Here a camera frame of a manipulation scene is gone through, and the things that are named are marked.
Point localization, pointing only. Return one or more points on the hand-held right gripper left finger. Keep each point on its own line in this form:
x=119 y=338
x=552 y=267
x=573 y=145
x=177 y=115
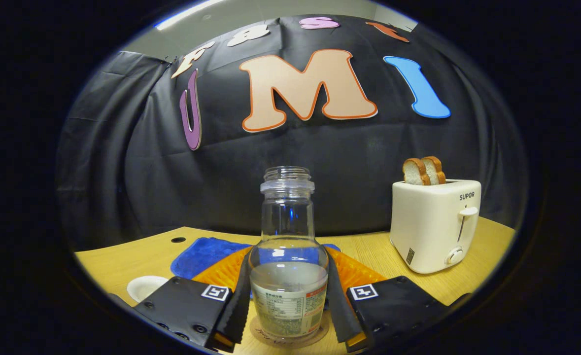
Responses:
x=238 y=305

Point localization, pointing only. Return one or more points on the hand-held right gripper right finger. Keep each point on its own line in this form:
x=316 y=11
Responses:
x=339 y=305

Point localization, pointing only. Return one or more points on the round wooden coaster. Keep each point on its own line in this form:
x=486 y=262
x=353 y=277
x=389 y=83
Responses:
x=265 y=339

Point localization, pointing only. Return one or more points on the clear water bottle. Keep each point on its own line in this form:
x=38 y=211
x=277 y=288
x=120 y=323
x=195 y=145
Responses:
x=288 y=286

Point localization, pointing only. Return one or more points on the yellow teacup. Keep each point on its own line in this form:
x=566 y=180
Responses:
x=145 y=287

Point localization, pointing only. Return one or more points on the blue towel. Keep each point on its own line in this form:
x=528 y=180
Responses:
x=206 y=254

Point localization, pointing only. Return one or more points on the cream toaster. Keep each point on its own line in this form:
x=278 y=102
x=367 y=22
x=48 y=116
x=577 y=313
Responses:
x=428 y=227

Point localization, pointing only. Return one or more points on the toast bread slice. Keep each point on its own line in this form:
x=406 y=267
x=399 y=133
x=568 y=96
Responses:
x=437 y=170
x=413 y=173

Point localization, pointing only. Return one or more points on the black backdrop cloth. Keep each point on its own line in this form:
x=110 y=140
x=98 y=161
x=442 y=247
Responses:
x=147 y=172

